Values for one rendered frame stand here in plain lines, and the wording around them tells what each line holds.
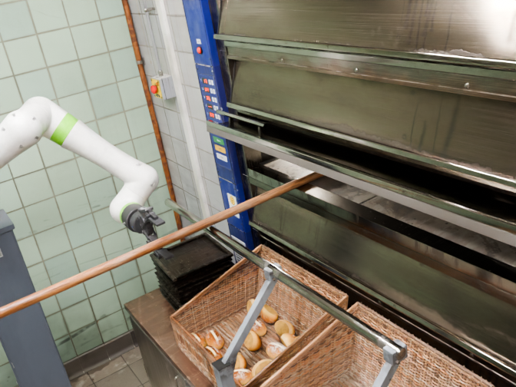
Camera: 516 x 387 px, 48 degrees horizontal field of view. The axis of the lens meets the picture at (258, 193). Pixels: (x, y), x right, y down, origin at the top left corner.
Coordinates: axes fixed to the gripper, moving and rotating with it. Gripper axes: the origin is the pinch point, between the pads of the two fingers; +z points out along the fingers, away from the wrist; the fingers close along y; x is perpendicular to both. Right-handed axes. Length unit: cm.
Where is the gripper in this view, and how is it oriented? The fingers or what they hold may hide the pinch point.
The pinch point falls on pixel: (163, 239)
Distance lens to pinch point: 190.7
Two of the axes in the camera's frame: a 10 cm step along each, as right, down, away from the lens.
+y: 1.6, 9.0, 4.1
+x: -8.2, 3.5, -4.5
